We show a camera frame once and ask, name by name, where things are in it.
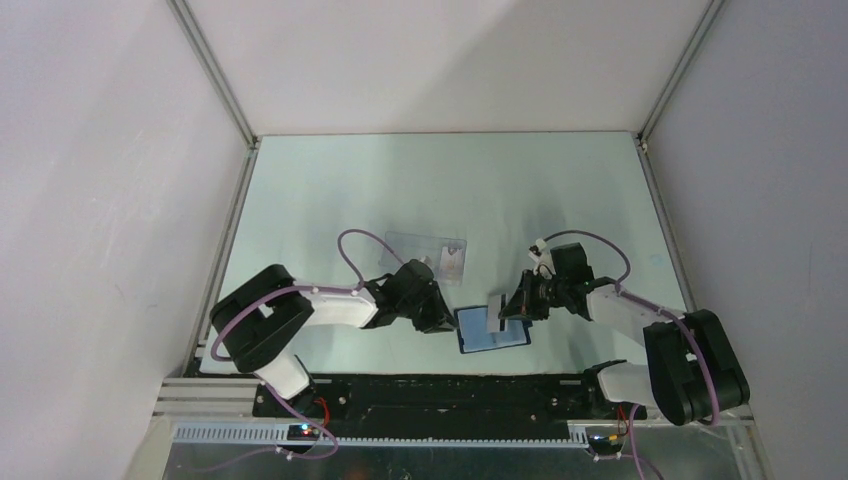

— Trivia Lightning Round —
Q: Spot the grey slotted cable duct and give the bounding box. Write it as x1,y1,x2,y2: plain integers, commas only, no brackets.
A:
173,423,591,449

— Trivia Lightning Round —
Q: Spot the controller board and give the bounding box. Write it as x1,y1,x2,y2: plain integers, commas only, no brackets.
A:
587,434,626,459
286,424,322,442

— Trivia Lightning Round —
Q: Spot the left controller board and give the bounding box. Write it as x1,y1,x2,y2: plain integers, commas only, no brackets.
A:
286,424,322,442

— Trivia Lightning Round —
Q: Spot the right aluminium frame post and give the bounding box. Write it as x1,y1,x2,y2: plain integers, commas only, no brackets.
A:
637,0,727,144

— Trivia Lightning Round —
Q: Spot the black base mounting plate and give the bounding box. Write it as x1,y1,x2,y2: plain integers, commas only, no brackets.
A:
291,374,632,441

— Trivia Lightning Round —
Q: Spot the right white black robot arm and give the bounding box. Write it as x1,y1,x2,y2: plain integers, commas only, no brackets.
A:
497,240,751,426

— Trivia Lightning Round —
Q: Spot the blue leather card holder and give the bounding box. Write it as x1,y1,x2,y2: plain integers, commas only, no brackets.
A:
454,306,532,355

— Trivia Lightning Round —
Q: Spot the right controller board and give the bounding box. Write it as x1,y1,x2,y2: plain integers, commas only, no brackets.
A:
587,434,626,459

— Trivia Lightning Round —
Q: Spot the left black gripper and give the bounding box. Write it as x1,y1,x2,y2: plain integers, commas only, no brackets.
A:
398,280,459,334

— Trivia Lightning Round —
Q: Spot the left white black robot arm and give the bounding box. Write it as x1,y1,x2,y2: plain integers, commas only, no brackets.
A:
208,260,459,417

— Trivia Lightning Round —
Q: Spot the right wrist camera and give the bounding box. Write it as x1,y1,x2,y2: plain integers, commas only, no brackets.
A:
528,238,550,265

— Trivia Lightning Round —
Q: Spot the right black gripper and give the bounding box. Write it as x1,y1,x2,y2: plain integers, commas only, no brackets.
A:
499,269,568,321

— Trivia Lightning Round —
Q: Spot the left aluminium frame post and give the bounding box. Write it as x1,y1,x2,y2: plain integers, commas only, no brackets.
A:
166,0,258,149

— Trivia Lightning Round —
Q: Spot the credit card in box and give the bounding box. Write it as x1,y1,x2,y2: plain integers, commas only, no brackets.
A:
438,245,465,286

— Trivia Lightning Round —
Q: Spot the aluminium frame post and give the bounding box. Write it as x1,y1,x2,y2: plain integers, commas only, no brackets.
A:
637,0,727,144
166,0,258,149

